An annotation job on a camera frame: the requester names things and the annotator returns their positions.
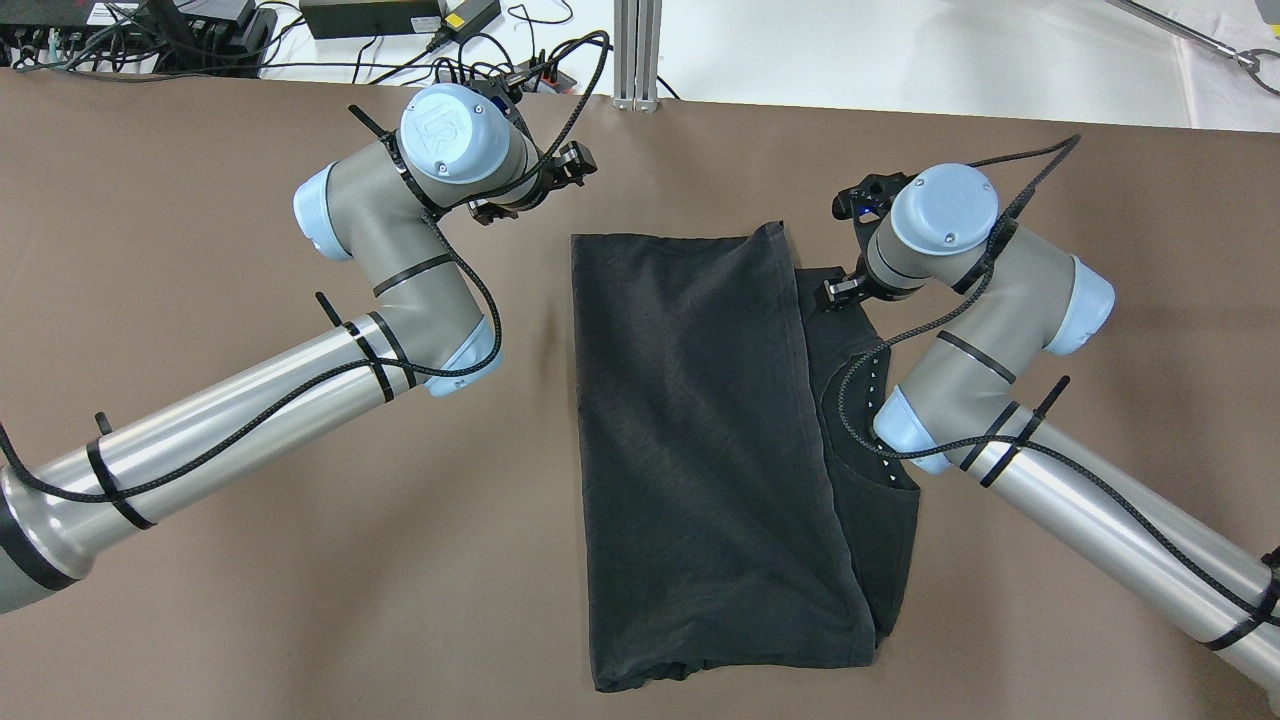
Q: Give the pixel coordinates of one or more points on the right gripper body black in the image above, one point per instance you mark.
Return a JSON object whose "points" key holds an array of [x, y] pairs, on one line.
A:
{"points": [[846, 289]]}

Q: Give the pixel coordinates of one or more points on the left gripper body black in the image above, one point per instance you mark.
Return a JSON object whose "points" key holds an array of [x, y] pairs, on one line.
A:
{"points": [[497, 210]]}

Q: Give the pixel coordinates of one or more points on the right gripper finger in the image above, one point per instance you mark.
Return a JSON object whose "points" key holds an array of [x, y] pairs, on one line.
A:
{"points": [[840, 292]]}

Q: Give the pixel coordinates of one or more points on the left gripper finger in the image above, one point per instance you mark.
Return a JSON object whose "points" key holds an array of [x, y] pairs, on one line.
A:
{"points": [[486, 213], [574, 163]]}

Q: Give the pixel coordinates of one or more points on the black graphic t-shirt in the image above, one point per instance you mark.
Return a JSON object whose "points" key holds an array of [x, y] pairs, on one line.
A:
{"points": [[731, 519]]}

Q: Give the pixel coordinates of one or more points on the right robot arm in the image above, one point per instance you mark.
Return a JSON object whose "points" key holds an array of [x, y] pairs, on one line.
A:
{"points": [[1022, 297]]}

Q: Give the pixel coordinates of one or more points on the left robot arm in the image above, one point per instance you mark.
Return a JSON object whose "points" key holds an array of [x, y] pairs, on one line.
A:
{"points": [[436, 327]]}

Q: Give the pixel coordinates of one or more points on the red black power strip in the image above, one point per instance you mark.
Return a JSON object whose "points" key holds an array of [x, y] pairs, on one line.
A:
{"points": [[521, 75]]}

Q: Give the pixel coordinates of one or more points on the black power adapter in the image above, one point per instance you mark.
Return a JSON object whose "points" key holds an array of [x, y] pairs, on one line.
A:
{"points": [[355, 19]]}

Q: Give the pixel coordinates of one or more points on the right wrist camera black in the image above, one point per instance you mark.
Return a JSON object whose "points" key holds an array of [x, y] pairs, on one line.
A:
{"points": [[870, 200]]}

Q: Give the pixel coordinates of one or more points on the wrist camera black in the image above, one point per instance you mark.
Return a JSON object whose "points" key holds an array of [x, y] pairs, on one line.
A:
{"points": [[870, 200], [506, 97]]}

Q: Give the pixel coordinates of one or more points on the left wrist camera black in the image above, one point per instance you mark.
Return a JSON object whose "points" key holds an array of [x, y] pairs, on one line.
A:
{"points": [[506, 97]]}

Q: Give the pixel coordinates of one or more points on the aluminium frame post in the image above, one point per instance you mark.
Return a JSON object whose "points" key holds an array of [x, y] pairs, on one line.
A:
{"points": [[636, 49]]}

